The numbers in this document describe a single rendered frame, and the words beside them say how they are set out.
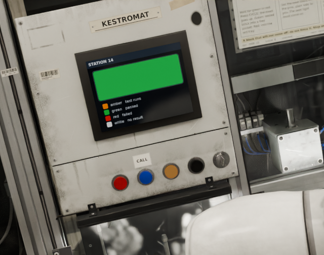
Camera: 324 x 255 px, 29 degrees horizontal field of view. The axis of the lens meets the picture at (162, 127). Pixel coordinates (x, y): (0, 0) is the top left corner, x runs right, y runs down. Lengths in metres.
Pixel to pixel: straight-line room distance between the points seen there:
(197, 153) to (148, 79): 0.21
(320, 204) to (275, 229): 0.07
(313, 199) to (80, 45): 0.67
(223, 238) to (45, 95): 0.62
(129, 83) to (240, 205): 0.52
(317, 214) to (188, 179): 0.58
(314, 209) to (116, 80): 0.61
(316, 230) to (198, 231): 0.18
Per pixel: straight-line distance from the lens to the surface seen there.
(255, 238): 0.95
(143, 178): 1.46
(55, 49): 1.41
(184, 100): 1.42
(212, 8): 1.44
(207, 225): 0.98
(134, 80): 1.40
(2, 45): 1.44
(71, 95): 1.43
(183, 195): 1.46
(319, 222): 0.95
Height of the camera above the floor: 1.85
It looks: 13 degrees down
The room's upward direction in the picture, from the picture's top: 12 degrees counter-clockwise
